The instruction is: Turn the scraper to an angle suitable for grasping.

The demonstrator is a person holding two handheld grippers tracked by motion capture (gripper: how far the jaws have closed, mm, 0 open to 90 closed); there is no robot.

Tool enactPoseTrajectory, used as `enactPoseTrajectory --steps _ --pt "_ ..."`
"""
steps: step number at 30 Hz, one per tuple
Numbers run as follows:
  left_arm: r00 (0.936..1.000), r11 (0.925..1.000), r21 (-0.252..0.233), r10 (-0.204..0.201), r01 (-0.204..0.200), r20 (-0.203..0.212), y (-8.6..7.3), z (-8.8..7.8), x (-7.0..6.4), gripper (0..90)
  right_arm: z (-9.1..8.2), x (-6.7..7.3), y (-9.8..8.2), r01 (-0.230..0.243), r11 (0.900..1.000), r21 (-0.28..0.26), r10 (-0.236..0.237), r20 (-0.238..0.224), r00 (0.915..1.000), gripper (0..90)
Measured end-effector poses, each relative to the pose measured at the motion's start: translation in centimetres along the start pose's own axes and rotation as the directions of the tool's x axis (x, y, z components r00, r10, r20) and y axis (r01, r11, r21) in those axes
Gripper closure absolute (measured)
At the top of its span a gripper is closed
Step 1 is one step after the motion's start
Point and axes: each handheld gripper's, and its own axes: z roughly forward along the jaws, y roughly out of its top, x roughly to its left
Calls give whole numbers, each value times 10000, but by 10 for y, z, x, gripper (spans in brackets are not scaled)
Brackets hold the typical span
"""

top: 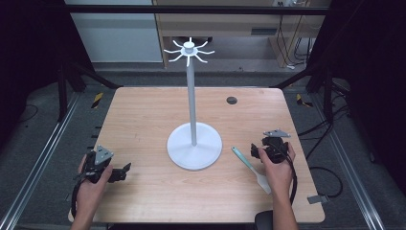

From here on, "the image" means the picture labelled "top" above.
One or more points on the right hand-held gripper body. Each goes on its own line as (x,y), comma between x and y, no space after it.
(276,147)

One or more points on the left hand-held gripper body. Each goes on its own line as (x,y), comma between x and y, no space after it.
(101,155)

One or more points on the white hook stand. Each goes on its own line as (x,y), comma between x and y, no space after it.
(193,143)

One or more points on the person's right hand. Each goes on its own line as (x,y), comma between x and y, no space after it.
(279,174)

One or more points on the person's left hand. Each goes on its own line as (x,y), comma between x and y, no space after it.
(92,191)

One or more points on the yellow black floor tape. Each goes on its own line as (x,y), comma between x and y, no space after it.
(97,99)
(302,101)

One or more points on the black chair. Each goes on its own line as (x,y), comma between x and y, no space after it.
(263,220)

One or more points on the black metal stand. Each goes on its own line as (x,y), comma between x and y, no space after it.
(68,80)
(319,80)

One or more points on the white cabinet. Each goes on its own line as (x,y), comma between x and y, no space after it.
(118,35)

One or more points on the light wooden desk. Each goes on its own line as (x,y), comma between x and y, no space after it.
(223,25)

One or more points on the black horizontal bar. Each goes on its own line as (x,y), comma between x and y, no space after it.
(191,9)

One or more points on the aluminium floor rail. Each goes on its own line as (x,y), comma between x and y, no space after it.
(351,172)
(38,166)

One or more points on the grey metal bracket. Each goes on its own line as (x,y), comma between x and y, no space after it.
(317,199)

